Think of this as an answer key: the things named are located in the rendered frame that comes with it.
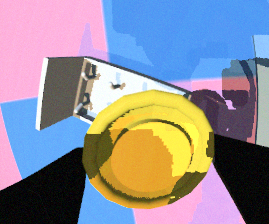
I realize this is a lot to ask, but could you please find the yellow round plate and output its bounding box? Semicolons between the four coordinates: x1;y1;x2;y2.
82;89;215;209

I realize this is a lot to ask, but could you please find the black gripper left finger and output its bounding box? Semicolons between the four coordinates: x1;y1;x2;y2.
0;147;86;224

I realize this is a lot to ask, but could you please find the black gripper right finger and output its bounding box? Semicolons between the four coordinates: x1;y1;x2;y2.
211;133;269;224

